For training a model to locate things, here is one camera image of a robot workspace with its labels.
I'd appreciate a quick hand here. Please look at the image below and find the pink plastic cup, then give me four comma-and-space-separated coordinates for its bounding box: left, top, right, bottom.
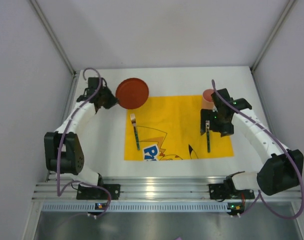
201, 89, 214, 110

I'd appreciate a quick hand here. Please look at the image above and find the red plate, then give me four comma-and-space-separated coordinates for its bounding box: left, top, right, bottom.
115, 77, 149, 110

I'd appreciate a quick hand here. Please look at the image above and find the green handled fork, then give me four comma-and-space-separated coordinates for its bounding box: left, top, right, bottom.
130, 113, 140, 151

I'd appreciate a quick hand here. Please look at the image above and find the yellow cartoon placemat cloth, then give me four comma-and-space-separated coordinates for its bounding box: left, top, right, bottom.
124, 95, 234, 162

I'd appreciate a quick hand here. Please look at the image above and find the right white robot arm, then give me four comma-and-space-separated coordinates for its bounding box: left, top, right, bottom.
200, 88, 304, 196

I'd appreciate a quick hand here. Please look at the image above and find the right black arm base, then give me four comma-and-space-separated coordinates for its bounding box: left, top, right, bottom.
208, 183, 255, 202

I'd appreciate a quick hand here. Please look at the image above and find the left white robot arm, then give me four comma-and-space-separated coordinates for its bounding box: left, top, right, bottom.
44, 77, 118, 187

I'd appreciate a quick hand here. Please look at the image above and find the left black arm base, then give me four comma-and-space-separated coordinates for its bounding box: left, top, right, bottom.
76, 184, 121, 200

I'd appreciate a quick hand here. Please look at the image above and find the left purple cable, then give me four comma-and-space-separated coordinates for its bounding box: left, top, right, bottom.
56, 67, 112, 216

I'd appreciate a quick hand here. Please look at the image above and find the purple cable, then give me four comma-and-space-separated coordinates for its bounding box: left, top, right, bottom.
211, 79, 304, 220
56, 67, 112, 216

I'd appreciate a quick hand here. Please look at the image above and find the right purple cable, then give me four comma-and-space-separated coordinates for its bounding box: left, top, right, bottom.
211, 79, 304, 220

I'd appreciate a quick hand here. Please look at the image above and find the aluminium mounting rail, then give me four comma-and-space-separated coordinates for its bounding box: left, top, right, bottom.
31, 175, 304, 201

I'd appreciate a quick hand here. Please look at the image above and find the perforated metal cable tray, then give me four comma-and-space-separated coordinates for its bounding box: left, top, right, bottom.
40, 201, 245, 213

